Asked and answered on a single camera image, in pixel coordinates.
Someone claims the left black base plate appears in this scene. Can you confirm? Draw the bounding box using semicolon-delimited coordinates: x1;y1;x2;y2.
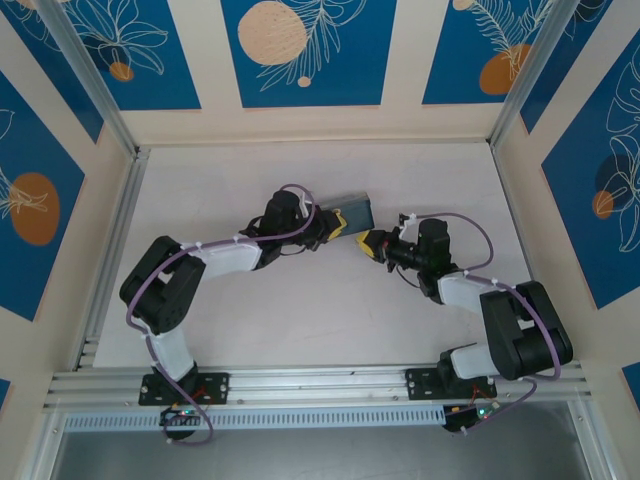
138;372;231;407

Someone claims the right control circuit board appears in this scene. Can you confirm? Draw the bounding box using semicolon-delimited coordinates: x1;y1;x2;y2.
443;403;502;435

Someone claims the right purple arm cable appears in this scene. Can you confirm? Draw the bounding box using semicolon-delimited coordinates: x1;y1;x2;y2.
396;211;562;437

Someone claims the aluminium mounting rail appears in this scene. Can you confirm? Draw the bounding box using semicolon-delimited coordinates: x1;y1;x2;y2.
42;360;587;412

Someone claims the control circuit board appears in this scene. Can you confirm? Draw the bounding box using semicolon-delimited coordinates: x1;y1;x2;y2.
159;405;205;427
443;403;502;435

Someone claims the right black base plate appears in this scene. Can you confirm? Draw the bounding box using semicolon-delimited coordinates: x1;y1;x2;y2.
406;367;498;402

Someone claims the grey slotted cable duct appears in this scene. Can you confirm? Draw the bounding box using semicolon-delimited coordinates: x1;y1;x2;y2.
63;405;447;433

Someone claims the aluminium frame post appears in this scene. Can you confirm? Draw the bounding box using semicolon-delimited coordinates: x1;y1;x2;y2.
35;0;140;157
23;399;69;480
488;0;577;147
568;399;619;480

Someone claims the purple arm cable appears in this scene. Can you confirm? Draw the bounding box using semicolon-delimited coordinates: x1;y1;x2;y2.
396;211;562;437
125;183;319;446

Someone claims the aluminium table edge rail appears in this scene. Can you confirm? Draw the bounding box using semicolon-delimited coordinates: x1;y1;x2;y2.
73;147;151;372
489;143;564;361

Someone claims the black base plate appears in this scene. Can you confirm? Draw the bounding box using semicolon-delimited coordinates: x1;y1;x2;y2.
138;372;231;407
406;367;498;402

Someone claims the left control circuit board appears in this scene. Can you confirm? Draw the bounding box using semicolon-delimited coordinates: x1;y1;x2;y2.
159;405;205;427

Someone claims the grey metal sheet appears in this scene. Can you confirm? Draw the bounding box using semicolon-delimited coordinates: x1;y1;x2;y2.
49;402;601;480

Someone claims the starry night print tin box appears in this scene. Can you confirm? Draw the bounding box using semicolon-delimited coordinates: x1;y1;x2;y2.
318;191;377;240

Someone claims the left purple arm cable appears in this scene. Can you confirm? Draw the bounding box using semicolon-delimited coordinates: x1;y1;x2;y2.
125;183;319;446

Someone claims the right thin black camera cable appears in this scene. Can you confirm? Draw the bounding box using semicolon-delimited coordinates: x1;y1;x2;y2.
386;259;422;292

